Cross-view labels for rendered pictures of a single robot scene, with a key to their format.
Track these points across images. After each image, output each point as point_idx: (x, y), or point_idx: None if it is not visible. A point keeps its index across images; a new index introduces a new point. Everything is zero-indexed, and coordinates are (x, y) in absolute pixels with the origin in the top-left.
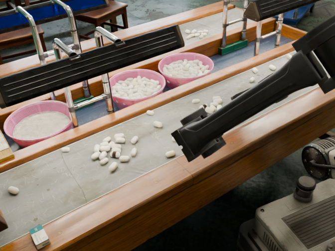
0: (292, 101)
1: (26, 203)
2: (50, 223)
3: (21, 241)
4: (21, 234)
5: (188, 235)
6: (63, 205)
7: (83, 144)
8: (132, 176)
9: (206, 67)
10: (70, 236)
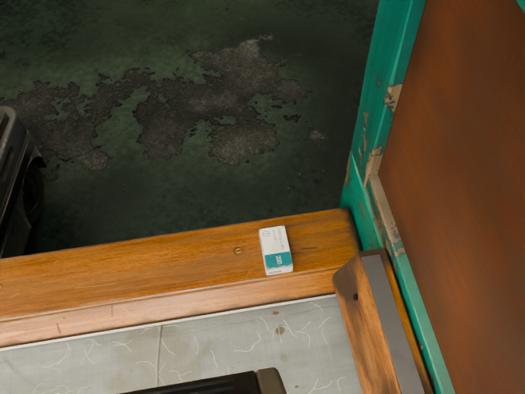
0: None
1: (294, 390)
2: (251, 282)
3: (312, 263)
4: (313, 303)
5: None
6: (213, 343)
7: None
8: (28, 357)
9: None
10: (221, 235)
